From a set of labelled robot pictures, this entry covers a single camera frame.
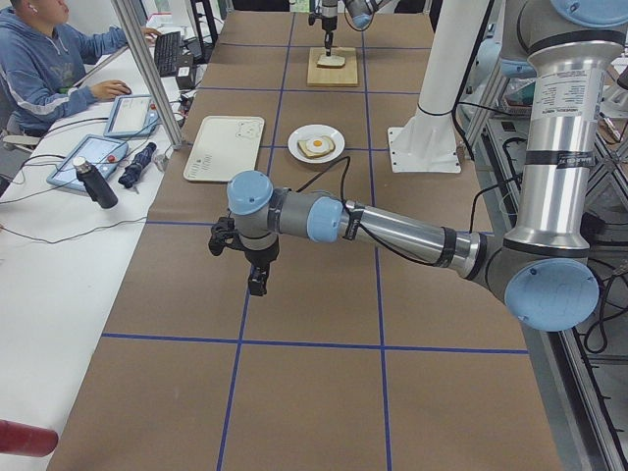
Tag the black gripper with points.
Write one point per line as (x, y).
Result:
(260, 257)
(328, 23)

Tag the white round plate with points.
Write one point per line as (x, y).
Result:
(316, 130)

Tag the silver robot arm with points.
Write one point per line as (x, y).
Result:
(360, 12)
(539, 268)

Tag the bread slice with egg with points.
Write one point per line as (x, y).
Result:
(316, 146)

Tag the person's hand on mouse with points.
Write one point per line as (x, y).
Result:
(103, 91)

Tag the bamboo cutting board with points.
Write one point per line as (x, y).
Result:
(344, 77)

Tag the cream bear tray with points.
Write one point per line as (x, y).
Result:
(224, 147)

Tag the black keyboard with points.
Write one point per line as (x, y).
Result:
(167, 51)

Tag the folded dark blue umbrella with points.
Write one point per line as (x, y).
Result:
(140, 161)

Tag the black water bottle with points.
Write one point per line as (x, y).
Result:
(94, 183)

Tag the near teach pendant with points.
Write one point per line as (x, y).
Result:
(102, 153)

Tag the teach pendant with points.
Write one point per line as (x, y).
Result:
(102, 153)
(132, 116)

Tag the black computer mouse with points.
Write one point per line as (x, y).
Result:
(121, 89)

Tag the far teach pendant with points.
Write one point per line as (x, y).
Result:
(132, 116)

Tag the red bottle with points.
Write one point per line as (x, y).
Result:
(26, 440)

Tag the person in blue hoodie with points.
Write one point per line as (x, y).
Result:
(42, 60)

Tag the white pedestal column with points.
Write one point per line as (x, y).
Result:
(427, 142)

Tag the aluminium frame post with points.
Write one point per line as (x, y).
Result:
(144, 61)

